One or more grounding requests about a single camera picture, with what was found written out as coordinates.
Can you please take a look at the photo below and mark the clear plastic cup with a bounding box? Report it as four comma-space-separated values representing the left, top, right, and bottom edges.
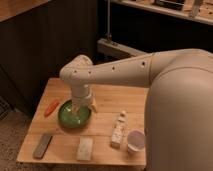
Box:
127, 130, 145, 154

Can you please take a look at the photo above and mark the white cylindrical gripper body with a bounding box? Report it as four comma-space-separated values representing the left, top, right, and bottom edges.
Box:
71, 85, 93, 107

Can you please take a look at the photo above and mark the green round plate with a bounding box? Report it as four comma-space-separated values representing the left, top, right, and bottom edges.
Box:
58, 100, 91, 129

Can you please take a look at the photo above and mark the wooden shelf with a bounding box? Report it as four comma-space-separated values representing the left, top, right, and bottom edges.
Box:
112, 0, 213, 26

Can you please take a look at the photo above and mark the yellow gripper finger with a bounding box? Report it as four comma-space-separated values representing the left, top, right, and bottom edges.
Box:
89, 99, 98, 113
72, 105, 81, 115

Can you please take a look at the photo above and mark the beige sponge block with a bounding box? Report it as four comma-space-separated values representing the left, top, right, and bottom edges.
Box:
76, 137, 93, 161

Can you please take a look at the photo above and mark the vertical metal pole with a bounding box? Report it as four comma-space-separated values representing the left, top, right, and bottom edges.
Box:
107, 0, 111, 42

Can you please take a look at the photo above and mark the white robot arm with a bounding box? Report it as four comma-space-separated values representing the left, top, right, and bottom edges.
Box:
60, 49, 213, 171

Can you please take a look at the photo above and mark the orange carrot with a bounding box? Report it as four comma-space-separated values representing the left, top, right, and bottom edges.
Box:
44, 100, 59, 117

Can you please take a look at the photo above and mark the wooden table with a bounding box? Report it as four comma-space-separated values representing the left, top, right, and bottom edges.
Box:
17, 78, 147, 165

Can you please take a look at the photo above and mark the metal base beam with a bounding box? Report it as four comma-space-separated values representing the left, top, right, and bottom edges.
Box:
97, 38, 145, 59

